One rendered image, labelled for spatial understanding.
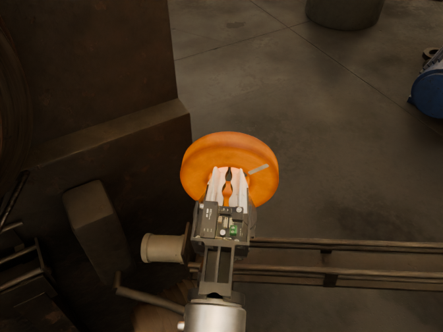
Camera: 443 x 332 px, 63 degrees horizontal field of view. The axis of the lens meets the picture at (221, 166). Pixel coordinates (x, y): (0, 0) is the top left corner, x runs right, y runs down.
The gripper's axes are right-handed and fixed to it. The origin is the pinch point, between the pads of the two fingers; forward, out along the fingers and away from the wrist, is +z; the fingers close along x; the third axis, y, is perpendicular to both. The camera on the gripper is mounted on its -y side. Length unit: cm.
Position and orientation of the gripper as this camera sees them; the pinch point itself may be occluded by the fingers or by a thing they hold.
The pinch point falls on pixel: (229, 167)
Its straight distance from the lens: 55.3
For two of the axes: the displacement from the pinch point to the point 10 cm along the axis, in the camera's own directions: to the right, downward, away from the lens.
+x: -10.0, -0.8, 0.6
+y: -0.2, -4.6, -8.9
